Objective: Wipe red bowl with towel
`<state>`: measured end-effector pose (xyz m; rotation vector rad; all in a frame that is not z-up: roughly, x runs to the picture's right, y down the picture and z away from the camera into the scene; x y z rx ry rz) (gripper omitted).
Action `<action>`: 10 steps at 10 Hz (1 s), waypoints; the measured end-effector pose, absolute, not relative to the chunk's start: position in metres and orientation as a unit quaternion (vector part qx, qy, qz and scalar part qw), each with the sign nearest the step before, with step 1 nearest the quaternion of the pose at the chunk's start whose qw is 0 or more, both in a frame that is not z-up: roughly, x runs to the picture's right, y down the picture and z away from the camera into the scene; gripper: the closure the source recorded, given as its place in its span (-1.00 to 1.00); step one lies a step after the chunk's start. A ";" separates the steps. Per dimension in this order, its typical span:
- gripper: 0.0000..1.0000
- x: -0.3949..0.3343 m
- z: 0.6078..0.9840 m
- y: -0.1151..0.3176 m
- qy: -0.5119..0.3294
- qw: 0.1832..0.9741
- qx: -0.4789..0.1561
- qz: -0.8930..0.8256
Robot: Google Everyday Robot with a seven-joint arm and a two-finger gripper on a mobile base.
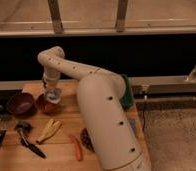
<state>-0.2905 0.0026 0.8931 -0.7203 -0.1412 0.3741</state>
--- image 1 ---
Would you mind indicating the dark purple bowl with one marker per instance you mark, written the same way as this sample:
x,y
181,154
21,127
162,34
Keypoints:
x,y
20,103

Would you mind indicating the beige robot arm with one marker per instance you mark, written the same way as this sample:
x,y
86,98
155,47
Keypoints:
x,y
99,95

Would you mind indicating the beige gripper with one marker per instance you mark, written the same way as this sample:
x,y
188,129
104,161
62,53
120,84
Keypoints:
x,y
50,80

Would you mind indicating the yellow banana toy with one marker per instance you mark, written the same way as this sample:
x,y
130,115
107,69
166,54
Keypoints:
x,y
50,129

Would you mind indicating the black handled dish brush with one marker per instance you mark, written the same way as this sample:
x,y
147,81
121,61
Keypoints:
x,y
23,129

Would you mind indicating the dark brown textured object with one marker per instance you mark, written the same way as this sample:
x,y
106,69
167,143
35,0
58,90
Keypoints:
x,y
85,139

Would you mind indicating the red bowl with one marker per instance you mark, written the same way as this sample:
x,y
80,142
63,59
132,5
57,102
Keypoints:
x,y
45,106

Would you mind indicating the metal rail frame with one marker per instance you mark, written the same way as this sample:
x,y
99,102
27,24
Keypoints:
x,y
27,18

